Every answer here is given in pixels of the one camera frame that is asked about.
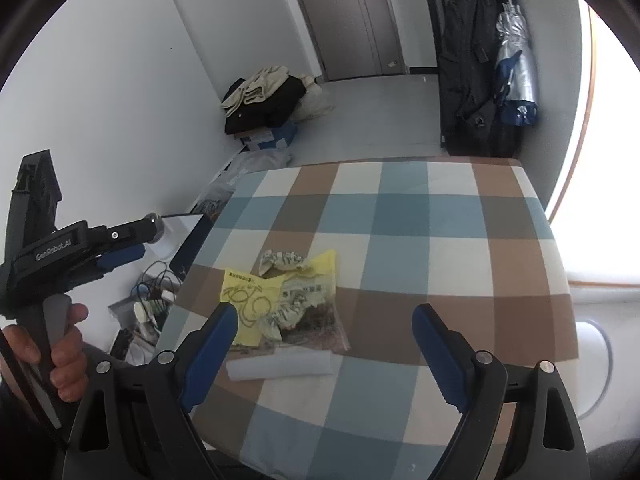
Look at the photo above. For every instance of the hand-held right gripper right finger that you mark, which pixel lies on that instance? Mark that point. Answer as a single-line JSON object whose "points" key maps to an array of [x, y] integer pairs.
{"points": [[440, 355]]}

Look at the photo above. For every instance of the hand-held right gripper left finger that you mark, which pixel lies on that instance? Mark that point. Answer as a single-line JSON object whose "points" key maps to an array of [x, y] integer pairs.
{"points": [[210, 355]]}

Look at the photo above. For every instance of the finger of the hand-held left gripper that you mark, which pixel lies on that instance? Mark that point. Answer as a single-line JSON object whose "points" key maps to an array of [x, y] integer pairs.
{"points": [[120, 257], [125, 232]]}

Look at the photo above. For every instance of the yellow printed snack wrapper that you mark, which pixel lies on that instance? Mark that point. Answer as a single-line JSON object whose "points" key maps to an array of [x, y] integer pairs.
{"points": [[245, 295]]}

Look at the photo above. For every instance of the white wrapper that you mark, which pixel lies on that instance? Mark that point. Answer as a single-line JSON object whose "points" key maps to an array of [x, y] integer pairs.
{"points": [[280, 261], [280, 317]]}

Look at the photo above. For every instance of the yellow and clear snack bag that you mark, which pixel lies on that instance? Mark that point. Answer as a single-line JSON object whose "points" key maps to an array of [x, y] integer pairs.
{"points": [[320, 320]]}

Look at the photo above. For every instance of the white round trash bin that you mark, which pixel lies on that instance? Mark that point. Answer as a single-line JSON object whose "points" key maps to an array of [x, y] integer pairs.
{"points": [[592, 365]]}

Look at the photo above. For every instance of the person's left hand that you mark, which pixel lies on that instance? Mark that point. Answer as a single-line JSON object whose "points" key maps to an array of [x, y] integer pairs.
{"points": [[70, 365]]}

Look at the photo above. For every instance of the white open box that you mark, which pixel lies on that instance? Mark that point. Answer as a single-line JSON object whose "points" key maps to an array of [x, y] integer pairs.
{"points": [[142, 330]]}

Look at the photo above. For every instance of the table with checkered cloth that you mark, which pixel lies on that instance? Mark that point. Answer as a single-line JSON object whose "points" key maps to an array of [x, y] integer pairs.
{"points": [[400, 220]]}

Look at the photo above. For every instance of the clear plastic bag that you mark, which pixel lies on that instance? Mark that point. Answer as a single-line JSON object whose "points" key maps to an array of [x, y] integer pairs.
{"points": [[250, 167]]}

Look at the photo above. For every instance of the blue and white box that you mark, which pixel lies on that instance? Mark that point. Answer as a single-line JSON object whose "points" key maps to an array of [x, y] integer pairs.
{"points": [[267, 136]]}

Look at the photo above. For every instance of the black folded clothes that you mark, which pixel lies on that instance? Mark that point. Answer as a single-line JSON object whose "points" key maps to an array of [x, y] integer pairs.
{"points": [[270, 107]]}

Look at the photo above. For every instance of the beige folded clothes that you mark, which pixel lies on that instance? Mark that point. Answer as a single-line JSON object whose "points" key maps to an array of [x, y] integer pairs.
{"points": [[255, 87]]}

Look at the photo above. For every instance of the white cloth bag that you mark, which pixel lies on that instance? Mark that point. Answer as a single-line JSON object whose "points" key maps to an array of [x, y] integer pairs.
{"points": [[315, 100]]}

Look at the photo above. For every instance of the black backpack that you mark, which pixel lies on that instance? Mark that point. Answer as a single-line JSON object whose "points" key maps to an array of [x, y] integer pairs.
{"points": [[475, 70]]}

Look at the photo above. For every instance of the silver and blue umbrella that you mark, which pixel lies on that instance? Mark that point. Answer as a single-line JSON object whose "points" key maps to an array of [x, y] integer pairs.
{"points": [[517, 75]]}

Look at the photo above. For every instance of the grey door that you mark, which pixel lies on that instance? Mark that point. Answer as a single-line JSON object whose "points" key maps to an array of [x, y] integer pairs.
{"points": [[350, 20]]}

